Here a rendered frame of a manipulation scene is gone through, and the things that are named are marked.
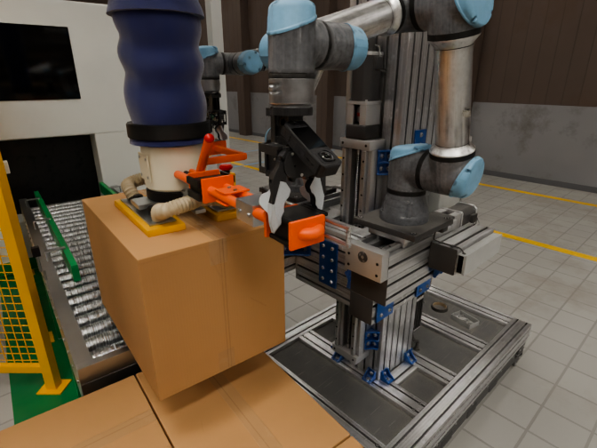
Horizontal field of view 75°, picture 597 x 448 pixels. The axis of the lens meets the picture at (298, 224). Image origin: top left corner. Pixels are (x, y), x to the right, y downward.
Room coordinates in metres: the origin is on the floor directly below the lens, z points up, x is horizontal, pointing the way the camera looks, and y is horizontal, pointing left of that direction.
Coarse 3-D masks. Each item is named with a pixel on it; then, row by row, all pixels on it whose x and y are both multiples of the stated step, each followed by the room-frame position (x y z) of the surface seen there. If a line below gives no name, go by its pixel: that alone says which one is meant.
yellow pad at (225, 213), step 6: (210, 210) 1.07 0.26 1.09; (216, 210) 1.06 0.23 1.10; (222, 210) 1.06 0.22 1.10; (228, 210) 1.07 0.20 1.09; (234, 210) 1.07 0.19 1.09; (210, 216) 1.06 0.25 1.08; (216, 216) 1.03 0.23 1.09; (222, 216) 1.03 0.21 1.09; (228, 216) 1.04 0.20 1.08; (234, 216) 1.05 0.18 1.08
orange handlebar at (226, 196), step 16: (208, 160) 1.23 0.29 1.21; (224, 160) 1.26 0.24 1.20; (240, 160) 1.30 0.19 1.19; (176, 176) 1.04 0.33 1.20; (208, 192) 0.87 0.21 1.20; (224, 192) 0.82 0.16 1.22; (240, 192) 0.83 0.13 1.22; (256, 208) 0.72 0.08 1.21; (320, 224) 0.63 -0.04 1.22; (304, 240) 0.60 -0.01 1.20
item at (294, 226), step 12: (264, 216) 0.66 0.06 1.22; (288, 216) 0.63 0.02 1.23; (300, 216) 0.63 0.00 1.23; (312, 216) 0.63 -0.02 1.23; (324, 216) 0.64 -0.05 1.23; (264, 228) 0.66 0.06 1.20; (288, 228) 0.62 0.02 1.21; (300, 228) 0.61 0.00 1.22; (276, 240) 0.64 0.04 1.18; (288, 240) 0.62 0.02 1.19; (300, 240) 0.60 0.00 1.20; (312, 240) 0.62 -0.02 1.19
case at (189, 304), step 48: (144, 192) 1.33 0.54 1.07; (96, 240) 1.14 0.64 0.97; (144, 240) 0.89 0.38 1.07; (192, 240) 0.89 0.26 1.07; (240, 240) 0.94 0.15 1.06; (144, 288) 0.78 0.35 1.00; (192, 288) 0.85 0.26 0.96; (240, 288) 0.93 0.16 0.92; (144, 336) 0.81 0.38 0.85; (192, 336) 0.84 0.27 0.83; (240, 336) 0.93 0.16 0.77; (192, 384) 0.83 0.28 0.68
